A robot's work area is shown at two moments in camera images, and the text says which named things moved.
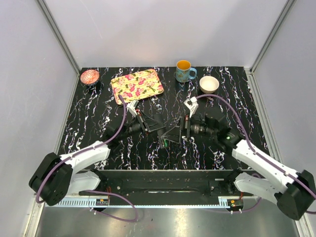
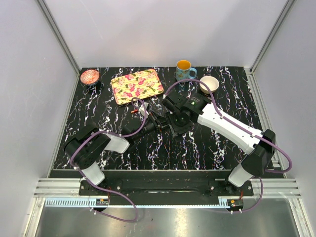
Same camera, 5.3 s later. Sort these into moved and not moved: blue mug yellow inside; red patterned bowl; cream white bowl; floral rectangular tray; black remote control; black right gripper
Moved: black remote control; black right gripper
Not moved: cream white bowl; blue mug yellow inside; red patterned bowl; floral rectangular tray
